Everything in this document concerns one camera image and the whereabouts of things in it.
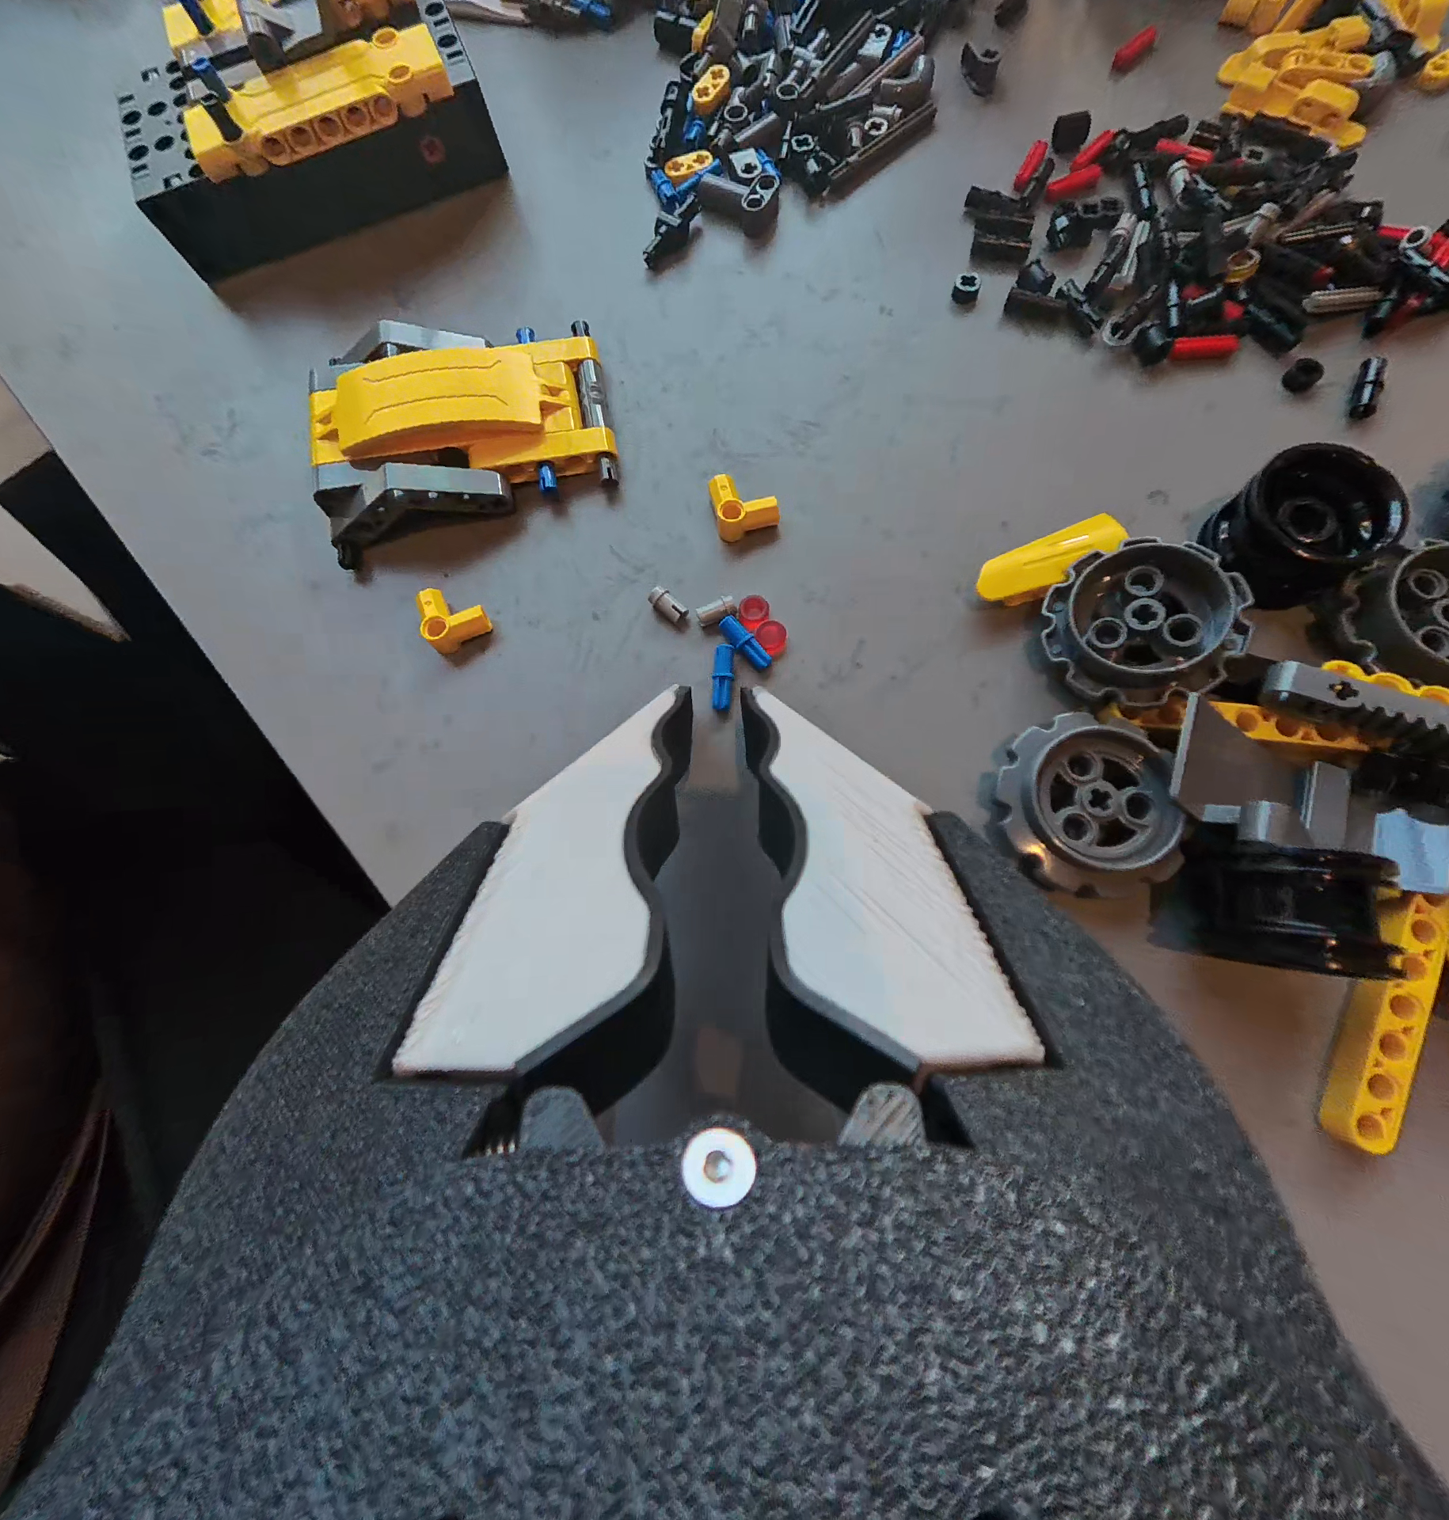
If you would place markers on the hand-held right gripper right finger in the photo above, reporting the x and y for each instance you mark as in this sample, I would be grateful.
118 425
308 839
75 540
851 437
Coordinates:
903 951

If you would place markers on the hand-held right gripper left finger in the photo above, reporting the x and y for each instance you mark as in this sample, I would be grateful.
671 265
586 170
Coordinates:
535 951

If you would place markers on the blue pin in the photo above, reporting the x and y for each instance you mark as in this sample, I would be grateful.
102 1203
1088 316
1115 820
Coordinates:
722 686
745 644

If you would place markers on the yellow angle connector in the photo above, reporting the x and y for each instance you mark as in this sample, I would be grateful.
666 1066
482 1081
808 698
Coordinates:
445 627
737 511

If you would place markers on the black elbow piece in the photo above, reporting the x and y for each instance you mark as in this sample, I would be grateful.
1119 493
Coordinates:
979 69

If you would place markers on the grey desk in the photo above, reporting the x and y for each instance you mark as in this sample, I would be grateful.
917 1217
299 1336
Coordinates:
867 452

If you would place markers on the red round stud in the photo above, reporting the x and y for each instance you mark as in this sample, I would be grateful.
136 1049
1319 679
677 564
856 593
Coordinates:
774 639
756 611

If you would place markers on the black wheel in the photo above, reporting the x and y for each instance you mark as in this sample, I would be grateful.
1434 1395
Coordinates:
1283 915
1307 523

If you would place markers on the light grey pin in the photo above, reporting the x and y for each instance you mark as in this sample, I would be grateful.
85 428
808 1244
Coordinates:
715 611

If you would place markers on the yellow curved panel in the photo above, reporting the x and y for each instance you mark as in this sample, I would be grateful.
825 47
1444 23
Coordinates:
1051 559

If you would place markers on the yellow beam chassis assembly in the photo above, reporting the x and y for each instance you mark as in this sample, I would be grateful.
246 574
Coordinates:
1390 1034

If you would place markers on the person's brown sweater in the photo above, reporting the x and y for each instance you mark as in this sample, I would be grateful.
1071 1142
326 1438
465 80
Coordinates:
24 1129

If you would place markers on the yellow and grey brick assembly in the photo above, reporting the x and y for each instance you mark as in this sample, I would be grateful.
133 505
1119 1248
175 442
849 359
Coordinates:
440 404

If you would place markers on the black round bush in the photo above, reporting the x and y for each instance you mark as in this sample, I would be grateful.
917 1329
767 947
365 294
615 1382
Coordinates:
966 287
1304 376

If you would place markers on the black pin connector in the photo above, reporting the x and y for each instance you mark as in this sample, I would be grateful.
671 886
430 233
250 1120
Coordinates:
1366 388

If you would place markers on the black and yellow brick assembly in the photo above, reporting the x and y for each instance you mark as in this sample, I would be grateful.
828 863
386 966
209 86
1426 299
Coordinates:
321 226

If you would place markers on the pile of black red pieces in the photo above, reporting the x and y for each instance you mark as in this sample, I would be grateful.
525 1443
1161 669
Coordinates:
1212 238

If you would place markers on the pile of blue grey pieces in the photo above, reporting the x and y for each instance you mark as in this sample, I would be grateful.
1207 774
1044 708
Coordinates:
784 119

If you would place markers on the red pin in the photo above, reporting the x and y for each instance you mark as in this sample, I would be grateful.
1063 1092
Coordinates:
1134 48

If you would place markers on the pile of yellow pieces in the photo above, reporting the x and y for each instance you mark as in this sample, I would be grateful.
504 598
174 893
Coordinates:
1307 84

